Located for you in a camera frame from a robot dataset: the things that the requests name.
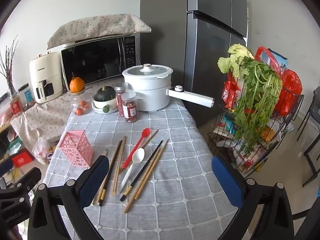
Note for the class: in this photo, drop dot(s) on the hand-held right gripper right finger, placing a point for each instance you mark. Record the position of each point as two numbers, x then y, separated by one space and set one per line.
227 182

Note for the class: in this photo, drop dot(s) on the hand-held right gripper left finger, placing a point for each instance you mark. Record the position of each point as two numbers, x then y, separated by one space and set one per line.
93 180

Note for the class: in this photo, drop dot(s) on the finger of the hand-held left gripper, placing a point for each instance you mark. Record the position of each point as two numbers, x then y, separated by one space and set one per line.
28 177

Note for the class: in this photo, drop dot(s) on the black chopstick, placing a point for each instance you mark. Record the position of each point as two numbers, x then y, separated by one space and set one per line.
113 160
147 162

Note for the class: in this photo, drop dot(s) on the pink packet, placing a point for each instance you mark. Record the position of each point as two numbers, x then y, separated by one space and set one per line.
75 147

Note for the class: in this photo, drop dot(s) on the white spoon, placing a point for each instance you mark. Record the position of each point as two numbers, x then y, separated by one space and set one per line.
137 156

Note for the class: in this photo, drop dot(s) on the red spoon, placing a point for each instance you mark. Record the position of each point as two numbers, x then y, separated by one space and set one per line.
136 148

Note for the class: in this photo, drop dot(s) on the small white device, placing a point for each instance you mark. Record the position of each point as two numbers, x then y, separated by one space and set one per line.
32 196

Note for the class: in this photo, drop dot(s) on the red box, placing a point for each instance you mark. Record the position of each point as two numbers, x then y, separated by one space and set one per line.
22 158

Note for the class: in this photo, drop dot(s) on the clear plastic bag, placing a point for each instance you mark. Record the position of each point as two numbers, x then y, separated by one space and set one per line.
42 152

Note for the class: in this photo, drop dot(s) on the grey checked tablecloth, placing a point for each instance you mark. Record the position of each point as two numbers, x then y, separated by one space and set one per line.
180 155

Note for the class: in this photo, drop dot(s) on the floral tablecloth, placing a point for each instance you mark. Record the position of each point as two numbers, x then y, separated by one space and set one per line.
45 115

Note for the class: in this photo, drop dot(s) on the small red tomato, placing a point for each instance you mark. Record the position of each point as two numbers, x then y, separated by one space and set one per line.
82 104
87 105
79 111

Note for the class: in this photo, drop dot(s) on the green lime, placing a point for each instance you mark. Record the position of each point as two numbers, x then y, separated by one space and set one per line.
105 109

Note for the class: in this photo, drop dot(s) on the red label jar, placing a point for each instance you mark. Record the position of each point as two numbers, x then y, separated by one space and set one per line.
16 106

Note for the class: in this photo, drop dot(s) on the white plate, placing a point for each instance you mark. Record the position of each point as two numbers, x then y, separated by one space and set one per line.
113 110

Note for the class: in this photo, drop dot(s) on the white bowl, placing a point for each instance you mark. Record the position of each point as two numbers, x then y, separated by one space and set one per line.
98 104

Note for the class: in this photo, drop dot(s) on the black lid storage jar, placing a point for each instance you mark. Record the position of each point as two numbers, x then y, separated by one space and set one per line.
26 97

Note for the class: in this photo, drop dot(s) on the labelled spice jar red contents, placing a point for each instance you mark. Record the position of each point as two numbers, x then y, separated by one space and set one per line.
129 107

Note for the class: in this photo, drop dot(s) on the clear glass jar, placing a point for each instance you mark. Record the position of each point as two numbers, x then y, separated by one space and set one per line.
75 100

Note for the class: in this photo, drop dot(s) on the plain spice jar red contents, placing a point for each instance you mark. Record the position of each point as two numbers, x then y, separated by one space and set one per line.
119 100

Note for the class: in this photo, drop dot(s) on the green coriander bunch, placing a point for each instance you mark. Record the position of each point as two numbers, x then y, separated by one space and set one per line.
255 100

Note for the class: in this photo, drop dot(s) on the dark green pumpkin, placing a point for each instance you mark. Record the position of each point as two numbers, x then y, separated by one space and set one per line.
105 93

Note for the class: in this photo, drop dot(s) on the red snack packet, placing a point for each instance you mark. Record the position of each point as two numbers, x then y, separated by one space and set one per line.
228 92

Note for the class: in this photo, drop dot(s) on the orange fruit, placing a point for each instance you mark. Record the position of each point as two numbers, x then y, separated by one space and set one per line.
77 85

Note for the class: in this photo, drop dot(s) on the dry branches in vase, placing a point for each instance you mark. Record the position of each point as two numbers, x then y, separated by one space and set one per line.
9 80

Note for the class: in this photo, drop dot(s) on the white electric cooking pot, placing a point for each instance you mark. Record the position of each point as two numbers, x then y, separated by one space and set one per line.
150 90

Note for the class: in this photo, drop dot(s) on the cream air fryer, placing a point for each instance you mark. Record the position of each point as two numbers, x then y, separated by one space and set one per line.
45 67

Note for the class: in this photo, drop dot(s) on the red plastic bag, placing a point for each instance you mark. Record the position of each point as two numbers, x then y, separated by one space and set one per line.
290 87

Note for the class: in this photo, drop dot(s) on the black microwave oven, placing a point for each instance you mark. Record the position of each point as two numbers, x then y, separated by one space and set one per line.
95 60

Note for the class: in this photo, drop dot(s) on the napa cabbage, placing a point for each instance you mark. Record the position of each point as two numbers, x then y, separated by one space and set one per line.
232 60

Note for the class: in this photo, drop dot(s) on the blue printed box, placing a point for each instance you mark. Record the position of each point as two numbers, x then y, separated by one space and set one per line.
281 60

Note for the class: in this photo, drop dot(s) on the floral microwave cover cloth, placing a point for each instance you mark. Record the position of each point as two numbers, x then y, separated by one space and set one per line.
100 25

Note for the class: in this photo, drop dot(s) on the grey refrigerator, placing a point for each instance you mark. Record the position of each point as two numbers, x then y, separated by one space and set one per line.
162 30

